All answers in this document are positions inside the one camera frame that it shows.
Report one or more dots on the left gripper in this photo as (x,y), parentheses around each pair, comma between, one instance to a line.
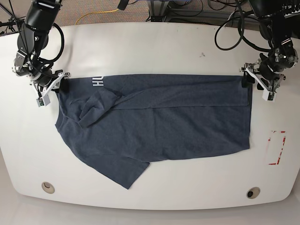
(278,59)

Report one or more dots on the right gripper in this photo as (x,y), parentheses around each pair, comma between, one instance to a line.
(24,67)

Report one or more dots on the dark blue T-shirt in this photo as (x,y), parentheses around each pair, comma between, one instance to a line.
(120,124)

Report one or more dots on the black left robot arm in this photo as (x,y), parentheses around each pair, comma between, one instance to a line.
(275,28)

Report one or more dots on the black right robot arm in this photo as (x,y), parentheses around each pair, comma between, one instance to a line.
(33,38)

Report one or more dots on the red tape rectangle marking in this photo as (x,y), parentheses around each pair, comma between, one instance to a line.
(275,147)

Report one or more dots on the black tripod stand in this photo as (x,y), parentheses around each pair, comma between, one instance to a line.
(12,16)

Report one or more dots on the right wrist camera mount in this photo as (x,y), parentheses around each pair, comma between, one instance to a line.
(50,89)

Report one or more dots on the left table cable grommet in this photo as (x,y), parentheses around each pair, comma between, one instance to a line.
(48,187)

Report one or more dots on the table cable grommet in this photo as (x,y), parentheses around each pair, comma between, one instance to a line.
(48,187)
(253,192)

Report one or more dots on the right table cable grommet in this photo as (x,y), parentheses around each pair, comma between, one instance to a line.
(253,192)

